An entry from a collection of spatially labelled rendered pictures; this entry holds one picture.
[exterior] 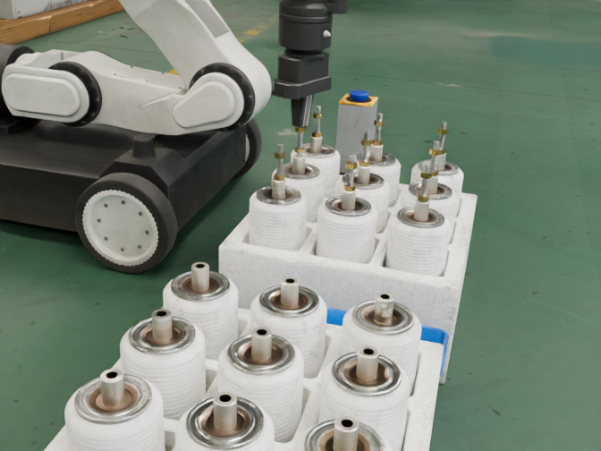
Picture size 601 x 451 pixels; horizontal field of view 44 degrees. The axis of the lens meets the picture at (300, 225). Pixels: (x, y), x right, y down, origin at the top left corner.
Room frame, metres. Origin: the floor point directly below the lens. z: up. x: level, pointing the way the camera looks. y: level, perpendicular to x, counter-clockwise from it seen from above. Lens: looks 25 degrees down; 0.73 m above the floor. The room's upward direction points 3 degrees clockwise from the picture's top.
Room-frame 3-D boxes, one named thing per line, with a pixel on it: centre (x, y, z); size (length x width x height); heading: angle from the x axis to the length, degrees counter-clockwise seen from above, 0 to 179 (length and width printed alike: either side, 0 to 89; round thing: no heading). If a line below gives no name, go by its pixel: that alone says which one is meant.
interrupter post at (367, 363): (0.65, -0.08, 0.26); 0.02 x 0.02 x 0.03
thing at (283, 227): (1.12, 0.04, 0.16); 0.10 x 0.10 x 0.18
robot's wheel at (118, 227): (1.30, 0.34, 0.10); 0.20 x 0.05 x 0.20; 76
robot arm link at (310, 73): (1.24, 0.01, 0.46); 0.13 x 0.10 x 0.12; 142
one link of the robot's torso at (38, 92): (1.63, 0.54, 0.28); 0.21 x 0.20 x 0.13; 76
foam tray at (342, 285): (1.21, -0.11, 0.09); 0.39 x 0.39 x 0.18; 75
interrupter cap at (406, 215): (1.06, -0.19, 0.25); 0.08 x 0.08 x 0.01
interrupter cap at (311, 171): (1.24, 0.01, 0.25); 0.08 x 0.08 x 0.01
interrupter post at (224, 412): (0.56, 0.06, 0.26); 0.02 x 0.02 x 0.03
